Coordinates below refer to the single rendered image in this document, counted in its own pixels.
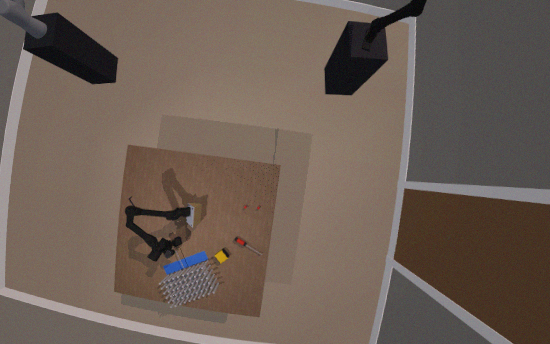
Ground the blue tape strip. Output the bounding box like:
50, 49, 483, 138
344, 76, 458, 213
163, 251, 208, 275

